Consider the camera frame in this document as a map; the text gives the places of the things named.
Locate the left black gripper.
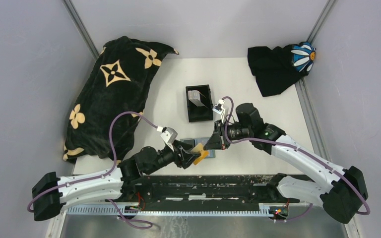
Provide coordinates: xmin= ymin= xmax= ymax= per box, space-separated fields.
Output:
xmin=145 ymin=138 xmax=201 ymax=175

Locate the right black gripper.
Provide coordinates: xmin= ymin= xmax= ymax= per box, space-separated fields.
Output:
xmin=203 ymin=119 xmax=252 ymax=150

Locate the orange gold card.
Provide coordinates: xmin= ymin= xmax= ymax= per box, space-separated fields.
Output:
xmin=191 ymin=143 xmax=209 ymax=165

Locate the green leather card holder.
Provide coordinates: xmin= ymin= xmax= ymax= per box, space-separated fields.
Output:
xmin=180 ymin=138 xmax=217 ymax=160

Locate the black plastic bin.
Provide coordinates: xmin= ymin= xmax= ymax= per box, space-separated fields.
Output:
xmin=186 ymin=84 xmax=213 ymax=122

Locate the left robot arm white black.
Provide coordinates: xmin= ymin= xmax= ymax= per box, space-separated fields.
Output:
xmin=29 ymin=140 xmax=208 ymax=221

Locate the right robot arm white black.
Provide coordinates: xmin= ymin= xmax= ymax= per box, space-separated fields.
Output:
xmin=204 ymin=99 xmax=370 ymax=224

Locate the stack of cards in bin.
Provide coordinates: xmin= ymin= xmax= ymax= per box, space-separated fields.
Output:
xmin=187 ymin=90 xmax=208 ymax=108

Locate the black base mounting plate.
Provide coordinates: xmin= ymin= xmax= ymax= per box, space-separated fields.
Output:
xmin=105 ymin=175 xmax=300 ymax=213

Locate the black cloth with daisy print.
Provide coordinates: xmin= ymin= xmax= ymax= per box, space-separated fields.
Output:
xmin=247 ymin=42 xmax=316 ymax=97

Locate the black blanket with tan flowers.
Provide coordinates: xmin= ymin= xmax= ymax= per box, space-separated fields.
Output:
xmin=63 ymin=36 xmax=177 ymax=161

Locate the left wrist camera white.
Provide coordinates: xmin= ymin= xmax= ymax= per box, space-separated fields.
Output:
xmin=157 ymin=126 xmax=178 ymax=145

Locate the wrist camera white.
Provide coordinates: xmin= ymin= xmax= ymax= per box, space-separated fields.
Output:
xmin=212 ymin=99 xmax=227 ymax=123
xmin=157 ymin=126 xmax=178 ymax=145

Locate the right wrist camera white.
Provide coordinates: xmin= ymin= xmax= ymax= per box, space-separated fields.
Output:
xmin=212 ymin=99 xmax=227 ymax=123

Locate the slotted grey cable duct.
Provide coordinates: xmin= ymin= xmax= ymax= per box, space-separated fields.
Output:
xmin=66 ymin=205 xmax=278 ymax=218

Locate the aluminium rail frame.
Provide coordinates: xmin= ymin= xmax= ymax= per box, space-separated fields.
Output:
xmin=45 ymin=182 xmax=364 ymax=238

